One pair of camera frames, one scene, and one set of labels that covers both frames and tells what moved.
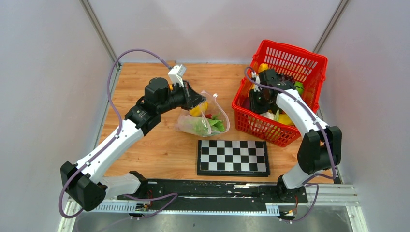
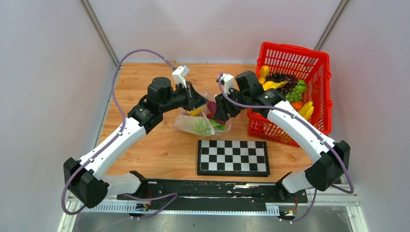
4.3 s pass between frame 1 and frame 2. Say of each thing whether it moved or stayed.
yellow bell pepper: stayed
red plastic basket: moved
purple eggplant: moved
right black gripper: moved
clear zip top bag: stayed
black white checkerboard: stayed
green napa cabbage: stayed
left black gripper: stayed
